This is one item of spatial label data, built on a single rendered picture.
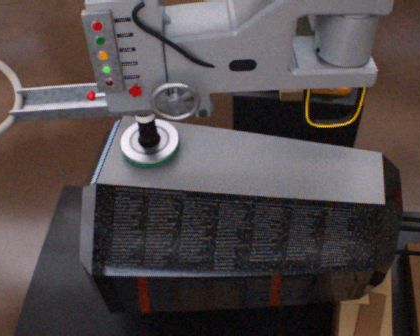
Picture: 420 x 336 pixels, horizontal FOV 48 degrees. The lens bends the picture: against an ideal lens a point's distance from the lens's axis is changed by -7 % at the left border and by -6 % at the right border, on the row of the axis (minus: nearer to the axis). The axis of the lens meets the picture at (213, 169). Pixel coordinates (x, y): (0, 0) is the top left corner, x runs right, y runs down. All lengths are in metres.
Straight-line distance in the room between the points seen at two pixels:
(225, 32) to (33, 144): 2.10
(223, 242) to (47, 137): 1.83
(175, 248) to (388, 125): 1.94
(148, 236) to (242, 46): 0.76
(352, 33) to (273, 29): 0.24
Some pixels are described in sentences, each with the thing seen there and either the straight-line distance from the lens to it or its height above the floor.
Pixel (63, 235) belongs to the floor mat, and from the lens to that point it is 2.78.
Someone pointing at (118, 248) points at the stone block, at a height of 0.69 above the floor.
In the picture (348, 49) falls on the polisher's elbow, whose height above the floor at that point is 1.36.
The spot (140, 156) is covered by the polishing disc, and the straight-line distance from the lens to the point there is 1.80.
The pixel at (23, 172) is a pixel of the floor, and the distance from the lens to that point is 3.18.
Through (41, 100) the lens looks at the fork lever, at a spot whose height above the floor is 1.12.
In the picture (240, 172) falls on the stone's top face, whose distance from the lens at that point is 1.80.
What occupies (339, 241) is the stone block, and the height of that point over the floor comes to 0.76.
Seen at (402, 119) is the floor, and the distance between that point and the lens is 3.41.
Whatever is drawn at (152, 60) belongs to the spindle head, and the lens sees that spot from 1.47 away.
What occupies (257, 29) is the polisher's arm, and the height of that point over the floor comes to 1.44.
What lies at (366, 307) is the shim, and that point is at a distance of 2.26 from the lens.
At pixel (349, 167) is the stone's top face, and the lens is 1.87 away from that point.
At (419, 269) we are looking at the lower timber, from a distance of 2.58.
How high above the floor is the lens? 2.25
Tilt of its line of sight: 50 degrees down
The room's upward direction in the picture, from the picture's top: 2 degrees counter-clockwise
